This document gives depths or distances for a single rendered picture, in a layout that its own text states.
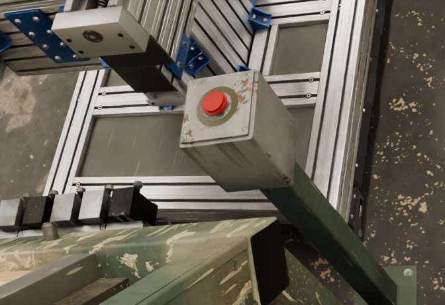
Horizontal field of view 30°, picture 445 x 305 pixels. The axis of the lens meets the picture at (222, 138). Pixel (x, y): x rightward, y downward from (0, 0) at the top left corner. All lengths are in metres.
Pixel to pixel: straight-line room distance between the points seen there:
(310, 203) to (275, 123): 0.25
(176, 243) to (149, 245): 0.04
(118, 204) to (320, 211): 0.37
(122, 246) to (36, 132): 1.59
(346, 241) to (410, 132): 0.60
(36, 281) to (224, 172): 0.34
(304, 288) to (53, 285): 0.40
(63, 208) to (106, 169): 0.75
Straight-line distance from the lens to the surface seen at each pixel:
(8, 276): 1.33
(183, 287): 0.96
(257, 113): 1.21
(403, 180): 2.13
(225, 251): 1.07
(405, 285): 2.02
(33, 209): 1.56
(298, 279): 1.32
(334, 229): 1.59
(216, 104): 1.21
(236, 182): 1.32
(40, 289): 1.15
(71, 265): 1.21
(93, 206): 1.48
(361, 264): 1.75
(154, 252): 1.21
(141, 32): 1.39
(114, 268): 1.25
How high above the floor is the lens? 1.87
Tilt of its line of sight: 52 degrees down
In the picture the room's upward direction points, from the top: 43 degrees counter-clockwise
